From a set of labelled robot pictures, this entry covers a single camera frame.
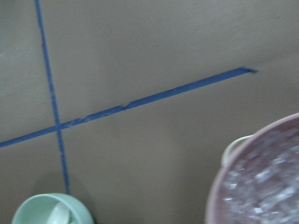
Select pink bowl of ice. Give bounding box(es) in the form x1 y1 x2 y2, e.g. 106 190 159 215
204 114 299 224

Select green ceramic bowl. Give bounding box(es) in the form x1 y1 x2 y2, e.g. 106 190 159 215
11 193 95 224

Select beige plastic tray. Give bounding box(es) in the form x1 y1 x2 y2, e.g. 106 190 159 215
221 135 253 167

